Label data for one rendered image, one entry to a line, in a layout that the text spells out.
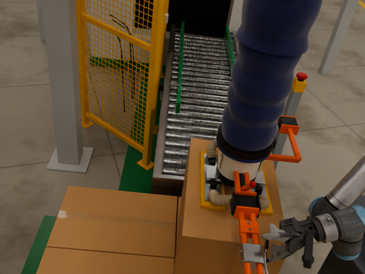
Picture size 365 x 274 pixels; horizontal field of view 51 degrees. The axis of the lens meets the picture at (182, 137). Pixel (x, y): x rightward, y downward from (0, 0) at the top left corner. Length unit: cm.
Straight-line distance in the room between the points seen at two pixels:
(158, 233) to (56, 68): 130
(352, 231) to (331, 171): 221
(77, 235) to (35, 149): 149
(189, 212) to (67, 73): 146
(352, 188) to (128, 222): 107
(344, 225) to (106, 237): 109
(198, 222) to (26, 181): 180
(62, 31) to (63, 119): 66
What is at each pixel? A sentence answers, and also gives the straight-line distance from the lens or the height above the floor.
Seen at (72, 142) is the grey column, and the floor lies 24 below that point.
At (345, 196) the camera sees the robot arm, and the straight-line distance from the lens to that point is 151.
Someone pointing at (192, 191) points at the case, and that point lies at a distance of 161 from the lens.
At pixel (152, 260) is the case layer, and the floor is 54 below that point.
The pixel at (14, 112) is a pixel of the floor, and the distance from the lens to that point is 377.
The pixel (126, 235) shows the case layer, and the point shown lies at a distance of 194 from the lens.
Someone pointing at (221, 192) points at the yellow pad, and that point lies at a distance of 160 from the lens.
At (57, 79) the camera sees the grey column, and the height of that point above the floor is 76.
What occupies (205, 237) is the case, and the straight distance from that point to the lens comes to 146.
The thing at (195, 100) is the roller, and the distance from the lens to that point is 294.
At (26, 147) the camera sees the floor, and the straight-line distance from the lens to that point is 335.
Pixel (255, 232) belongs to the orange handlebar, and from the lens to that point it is 133.
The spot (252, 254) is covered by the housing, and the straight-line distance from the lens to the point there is 128.
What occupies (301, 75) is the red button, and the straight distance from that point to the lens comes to 250.
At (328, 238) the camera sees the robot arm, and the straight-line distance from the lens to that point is 136.
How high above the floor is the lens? 207
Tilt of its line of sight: 37 degrees down
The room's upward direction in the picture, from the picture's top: 8 degrees clockwise
